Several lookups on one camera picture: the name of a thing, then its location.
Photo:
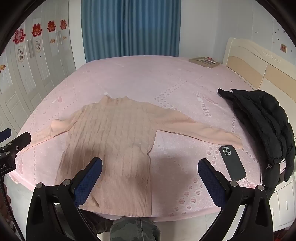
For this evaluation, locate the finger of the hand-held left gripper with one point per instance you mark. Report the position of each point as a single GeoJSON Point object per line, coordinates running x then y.
{"type": "Point", "coordinates": [5, 134]}
{"type": "Point", "coordinates": [20, 139]}

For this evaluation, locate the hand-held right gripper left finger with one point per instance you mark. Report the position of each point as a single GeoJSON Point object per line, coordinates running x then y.
{"type": "Point", "coordinates": [89, 183]}

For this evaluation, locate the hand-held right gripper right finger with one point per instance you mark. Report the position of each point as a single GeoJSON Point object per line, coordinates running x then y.
{"type": "Point", "coordinates": [208, 178]}

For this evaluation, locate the pink knit sweater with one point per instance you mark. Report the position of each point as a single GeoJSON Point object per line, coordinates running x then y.
{"type": "Point", "coordinates": [111, 129]}

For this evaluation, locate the dark smartphone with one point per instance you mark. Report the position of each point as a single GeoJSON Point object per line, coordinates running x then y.
{"type": "Point", "coordinates": [233, 164]}

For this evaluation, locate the person's left leg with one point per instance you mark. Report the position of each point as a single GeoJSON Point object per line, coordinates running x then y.
{"type": "Point", "coordinates": [92, 222]}

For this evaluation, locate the person's leg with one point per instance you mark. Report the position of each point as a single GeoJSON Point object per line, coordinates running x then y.
{"type": "Point", "coordinates": [134, 229]}
{"type": "Point", "coordinates": [92, 222]}

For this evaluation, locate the person's right leg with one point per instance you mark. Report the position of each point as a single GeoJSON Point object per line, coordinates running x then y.
{"type": "Point", "coordinates": [134, 229]}

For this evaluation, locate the white wardrobe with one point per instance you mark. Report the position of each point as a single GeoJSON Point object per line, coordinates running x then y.
{"type": "Point", "coordinates": [46, 69]}

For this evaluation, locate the white nightstand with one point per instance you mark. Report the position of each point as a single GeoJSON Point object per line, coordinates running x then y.
{"type": "Point", "coordinates": [284, 204]}

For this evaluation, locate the flower picture sticker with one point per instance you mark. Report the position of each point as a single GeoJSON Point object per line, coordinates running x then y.
{"type": "Point", "coordinates": [37, 45]}
{"type": "Point", "coordinates": [21, 53]}

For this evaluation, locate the black puffer jacket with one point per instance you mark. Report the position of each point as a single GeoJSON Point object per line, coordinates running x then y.
{"type": "Point", "coordinates": [266, 115]}

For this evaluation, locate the red paper-cut wardrobe decoration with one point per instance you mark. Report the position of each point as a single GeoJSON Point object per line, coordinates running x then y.
{"type": "Point", "coordinates": [35, 30]}
{"type": "Point", "coordinates": [19, 36]}
{"type": "Point", "coordinates": [63, 24]}
{"type": "Point", "coordinates": [51, 26]}

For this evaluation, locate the bed with pink sheet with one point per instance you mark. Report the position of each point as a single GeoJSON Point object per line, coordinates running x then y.
{"type": "Point", "coordinates": [150, 76]}

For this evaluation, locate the cream bed headboard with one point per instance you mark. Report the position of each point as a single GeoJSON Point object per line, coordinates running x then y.
{"type": "Point", "coordinates": [254, 64]}

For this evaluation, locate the blue curtain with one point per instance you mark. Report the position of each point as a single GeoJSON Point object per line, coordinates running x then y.
{"type": "Point", "coordinates": [129, 27]}

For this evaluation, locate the orange wall socket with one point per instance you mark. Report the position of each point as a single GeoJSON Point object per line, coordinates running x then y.
{"type": "Point", "coordinates": [283, 47]}

